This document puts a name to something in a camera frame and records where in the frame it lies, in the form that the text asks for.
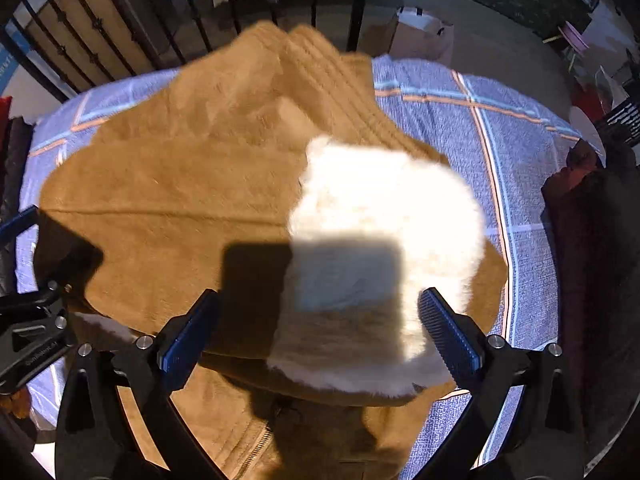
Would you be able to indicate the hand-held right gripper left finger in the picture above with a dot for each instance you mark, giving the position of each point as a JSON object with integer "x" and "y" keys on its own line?
{"x": 185, "y": 342}

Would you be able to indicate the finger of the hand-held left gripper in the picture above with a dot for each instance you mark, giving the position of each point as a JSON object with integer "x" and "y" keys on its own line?
{"x": 70, "y": 260}
{"x": 17, "y": 225}

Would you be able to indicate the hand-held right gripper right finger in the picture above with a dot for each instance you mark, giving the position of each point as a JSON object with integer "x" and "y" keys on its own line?
{"x": 450, "y": 340}

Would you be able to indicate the brown suede fur-lined jacket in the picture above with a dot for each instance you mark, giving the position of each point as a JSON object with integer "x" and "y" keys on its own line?
{"x": 175, "y": 185}

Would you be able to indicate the orange cloth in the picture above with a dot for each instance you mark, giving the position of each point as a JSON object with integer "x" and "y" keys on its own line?
{"x": 15, "y": 400}

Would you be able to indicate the black cloth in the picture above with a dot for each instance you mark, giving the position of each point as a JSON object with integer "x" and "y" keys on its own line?
{"x": 17, "y": 160}

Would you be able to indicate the red pillow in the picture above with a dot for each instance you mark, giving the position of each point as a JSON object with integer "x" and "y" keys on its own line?
{"x": 5, "y": 107}

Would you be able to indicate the dark cloth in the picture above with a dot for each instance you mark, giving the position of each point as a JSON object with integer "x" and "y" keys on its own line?
{"x": 595, "y": 260}

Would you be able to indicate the blue plaid bed sheet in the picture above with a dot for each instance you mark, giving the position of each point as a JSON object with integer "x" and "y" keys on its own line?
{"x": 520, "y": 185}

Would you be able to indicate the white round table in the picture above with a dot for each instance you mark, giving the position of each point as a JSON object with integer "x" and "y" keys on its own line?
{"x": 585, "y": 125}

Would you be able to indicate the black chair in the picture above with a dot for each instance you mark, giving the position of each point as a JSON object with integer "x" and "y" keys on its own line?
{"x": 622, "y": 115}

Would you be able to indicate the brown paper bag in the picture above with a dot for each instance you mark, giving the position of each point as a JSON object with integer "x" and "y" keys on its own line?
{"x": 425, "y": 37}

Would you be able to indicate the pink stool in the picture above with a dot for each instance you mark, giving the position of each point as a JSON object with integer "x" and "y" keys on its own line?
{"x": 575, "y": 35}

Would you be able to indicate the black iron bed railing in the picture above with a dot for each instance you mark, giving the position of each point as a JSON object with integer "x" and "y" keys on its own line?
{"x": 362, "y": 5}

